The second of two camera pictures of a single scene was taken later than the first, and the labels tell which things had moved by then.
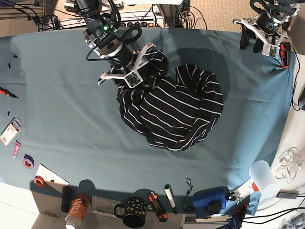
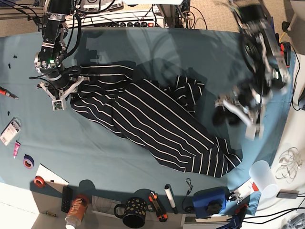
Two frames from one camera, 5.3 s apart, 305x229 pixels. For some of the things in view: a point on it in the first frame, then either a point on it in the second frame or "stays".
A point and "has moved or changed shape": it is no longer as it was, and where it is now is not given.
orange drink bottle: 76,212 stays
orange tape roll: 39,182 stays
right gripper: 266,24 to 248,98
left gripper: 121,60 to 61,83
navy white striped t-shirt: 173,112 has moved or changed shape
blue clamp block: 210,202 stays
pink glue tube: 16,148 stays
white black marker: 170,195 stays
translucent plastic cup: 260,174 stays
